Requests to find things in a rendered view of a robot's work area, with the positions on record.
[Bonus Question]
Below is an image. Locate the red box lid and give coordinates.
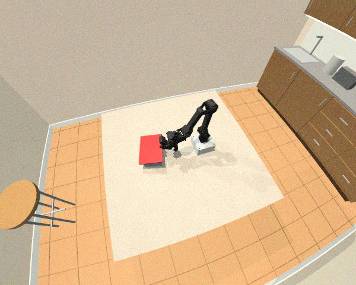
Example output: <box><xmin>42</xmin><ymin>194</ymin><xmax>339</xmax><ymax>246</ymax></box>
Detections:
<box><xmin>139</xmin><ymin>134</ymin><xmax>163</xmax><ymax>165</ymax></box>

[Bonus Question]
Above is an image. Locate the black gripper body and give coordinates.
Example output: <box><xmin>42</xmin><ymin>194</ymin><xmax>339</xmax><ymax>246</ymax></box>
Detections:
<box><xmin>159</xmin><ymin>135</ymin><xmax>178</xmax><ymax>151</ymax></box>

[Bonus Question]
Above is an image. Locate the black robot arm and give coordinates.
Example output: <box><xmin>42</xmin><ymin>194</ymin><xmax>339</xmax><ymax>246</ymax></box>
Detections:
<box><xmin>166</xmin><ymin>99</ymin><xmax>219</xmax><ymax>144</ymax></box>

